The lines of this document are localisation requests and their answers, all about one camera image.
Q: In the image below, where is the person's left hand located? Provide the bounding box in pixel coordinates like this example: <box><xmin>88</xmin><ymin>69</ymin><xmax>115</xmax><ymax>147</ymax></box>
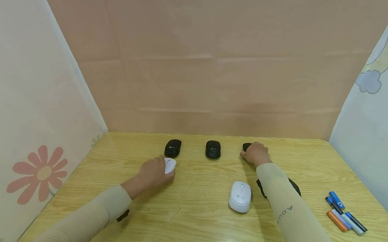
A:
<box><xmin>129</xmin><ymin>153</ymin><xmax>178</xmax><ymax>205</ymax></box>

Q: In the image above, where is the person's left forearm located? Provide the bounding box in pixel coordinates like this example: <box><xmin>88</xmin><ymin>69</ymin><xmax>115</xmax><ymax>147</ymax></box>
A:
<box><xmin>30</xmin><ymin>174</ymin><xmax>136</xmax><ymax>242</ymax></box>

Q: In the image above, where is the person's right hand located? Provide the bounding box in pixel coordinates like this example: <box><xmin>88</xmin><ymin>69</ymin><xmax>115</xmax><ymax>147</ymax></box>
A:
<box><xmin>238</xmin><ymin>140</ymin><xmax>275</xmax><ymax>169</ymax></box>

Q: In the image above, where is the white computer mouse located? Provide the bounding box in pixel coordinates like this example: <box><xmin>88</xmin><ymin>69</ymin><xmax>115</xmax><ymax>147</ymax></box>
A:
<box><xmin>162</xmin><ymin>157</ymin><xmax>178</xmax><ymax>176</ymax></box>
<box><xmin>227</xmin><ymin>180</ymin><xmax>254</xmax><ymax>214</ymax></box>

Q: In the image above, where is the black marker pen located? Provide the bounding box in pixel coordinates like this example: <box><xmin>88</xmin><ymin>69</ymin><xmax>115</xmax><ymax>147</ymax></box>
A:
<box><xmin>342</xmin><ymin>211</ymin><xmax>370</xmax><ymax>233</ymax></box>

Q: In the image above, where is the white marker pen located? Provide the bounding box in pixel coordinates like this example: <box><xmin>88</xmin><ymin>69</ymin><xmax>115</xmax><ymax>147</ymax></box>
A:
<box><xmin>328</xmin><ymin>209</ymin><xmax>367</xmax><ymax>236</ymax></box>

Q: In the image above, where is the orange marker pen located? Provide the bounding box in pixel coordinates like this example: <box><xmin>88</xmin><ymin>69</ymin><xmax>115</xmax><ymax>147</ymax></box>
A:
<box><xmin>324</xmin><ymin>210</ymin><xmax>350</xmax><ymax>233</ymax></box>

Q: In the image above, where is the person's right forearm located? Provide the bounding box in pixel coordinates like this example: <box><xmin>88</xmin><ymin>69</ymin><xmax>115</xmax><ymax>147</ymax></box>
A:
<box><xmin>247</xmin><ymin>161</ymin><xmax>376</xmax><ymax>242</ymax></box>

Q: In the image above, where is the dark blue marker pen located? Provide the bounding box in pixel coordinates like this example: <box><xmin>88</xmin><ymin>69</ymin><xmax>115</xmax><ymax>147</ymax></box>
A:
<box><xmin>323</xmin><ymin>196</ymin><xmax>346</xmax><ymax>216</ymax></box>

